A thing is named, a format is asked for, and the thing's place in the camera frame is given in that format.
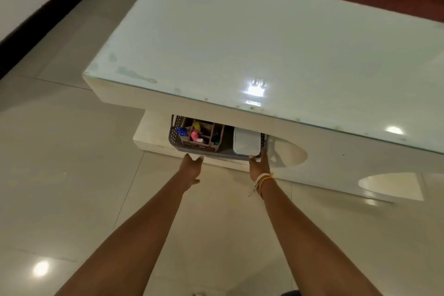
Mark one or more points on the person's left hand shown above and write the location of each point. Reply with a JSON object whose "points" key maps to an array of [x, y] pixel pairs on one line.
{"points": [[190, 171]]}

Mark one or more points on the person's right hand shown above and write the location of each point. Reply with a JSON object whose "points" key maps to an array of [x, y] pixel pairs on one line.
{"points": [[260, 167]]}

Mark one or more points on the white lidded container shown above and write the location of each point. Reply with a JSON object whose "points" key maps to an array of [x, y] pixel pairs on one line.
{"points": [[247, 142]]}

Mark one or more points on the pink compartment pen organizer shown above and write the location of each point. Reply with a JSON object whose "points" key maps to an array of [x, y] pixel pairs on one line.
{"points": [[208, 146]]}

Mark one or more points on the grey perforated plastic basket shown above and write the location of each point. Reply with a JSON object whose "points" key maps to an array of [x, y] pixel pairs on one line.
{"points": [[173, 141]]}

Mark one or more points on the pink highlighter cap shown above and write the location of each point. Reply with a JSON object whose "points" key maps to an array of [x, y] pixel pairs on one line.
{"points": [[194, 136]]}

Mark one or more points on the blue glue stick yellow cap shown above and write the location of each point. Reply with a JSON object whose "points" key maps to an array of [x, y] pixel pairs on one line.
{"points": [[197, 126]]}

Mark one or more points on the person's left forearm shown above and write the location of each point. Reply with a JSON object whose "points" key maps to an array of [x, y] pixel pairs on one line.
{"points": [[131, 243]]}

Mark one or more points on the person's right forearm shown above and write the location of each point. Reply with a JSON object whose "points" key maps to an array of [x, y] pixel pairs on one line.
{"points": [[305, 243]]}

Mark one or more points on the white glass-top coffee table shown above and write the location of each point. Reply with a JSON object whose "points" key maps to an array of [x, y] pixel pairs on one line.
{"points": [[277, 46]]}

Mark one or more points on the dark blue jeans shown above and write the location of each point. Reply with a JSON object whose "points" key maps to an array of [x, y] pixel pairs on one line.
{"points": [[289, 293]]}

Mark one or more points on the black skirting board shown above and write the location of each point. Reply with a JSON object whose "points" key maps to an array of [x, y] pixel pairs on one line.
{"points": [[41, 18]]}

